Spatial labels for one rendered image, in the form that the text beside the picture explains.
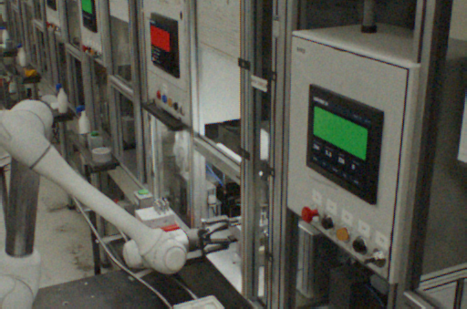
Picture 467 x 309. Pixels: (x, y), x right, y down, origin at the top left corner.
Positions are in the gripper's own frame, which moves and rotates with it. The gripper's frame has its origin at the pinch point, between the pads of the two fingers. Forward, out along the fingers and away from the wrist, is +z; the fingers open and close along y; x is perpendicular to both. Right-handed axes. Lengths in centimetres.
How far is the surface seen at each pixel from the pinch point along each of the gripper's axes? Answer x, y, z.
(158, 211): 30.3, -2.1, -18.7
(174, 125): 25.3, 32.7, -12.3
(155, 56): 45, 54, -11
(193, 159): 18.9, 20.9, -8.1
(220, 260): 4.1, -13.0, -5.4
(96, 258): 89, -49, -31
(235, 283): -12.5, -13.0, -7.6
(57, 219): 256, -104, -20
